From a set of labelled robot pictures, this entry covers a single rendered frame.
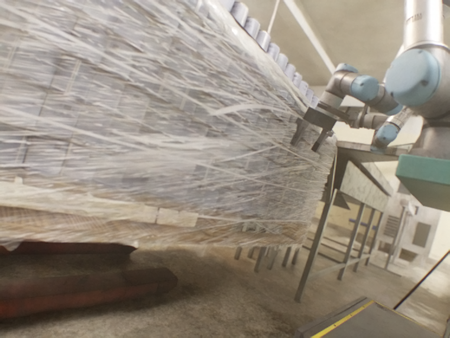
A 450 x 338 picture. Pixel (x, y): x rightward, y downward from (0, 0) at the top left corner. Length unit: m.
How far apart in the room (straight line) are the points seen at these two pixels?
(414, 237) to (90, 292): 6.05
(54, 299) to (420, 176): 1.21
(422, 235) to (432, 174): 5.70
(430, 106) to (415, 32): 0.19
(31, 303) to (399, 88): 1.28
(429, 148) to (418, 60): 0.21
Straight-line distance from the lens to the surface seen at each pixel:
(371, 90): 0.85
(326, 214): 1.71
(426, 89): 0.67
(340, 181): 1.78
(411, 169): 0.71
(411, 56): 0.70
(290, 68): 1.07
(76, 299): 1.14
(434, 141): 0.74
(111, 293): 1.18
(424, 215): 6.40
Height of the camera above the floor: 0.70
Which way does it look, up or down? 1 degrees up
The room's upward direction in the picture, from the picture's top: 17 degrees clockwise
